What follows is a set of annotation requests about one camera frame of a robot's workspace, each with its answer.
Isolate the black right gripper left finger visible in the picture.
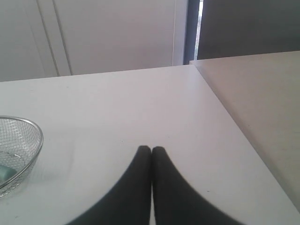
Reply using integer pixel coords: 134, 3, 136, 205
69, 145, 151, 225

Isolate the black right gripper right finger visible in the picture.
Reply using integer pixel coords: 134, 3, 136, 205
151, 146, 240, 225

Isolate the teal handled peeler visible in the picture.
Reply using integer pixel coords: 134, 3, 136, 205
0, 165, 17, 182

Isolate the oval wire mesh basket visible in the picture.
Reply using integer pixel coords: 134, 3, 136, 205
0, 115, 44, 197

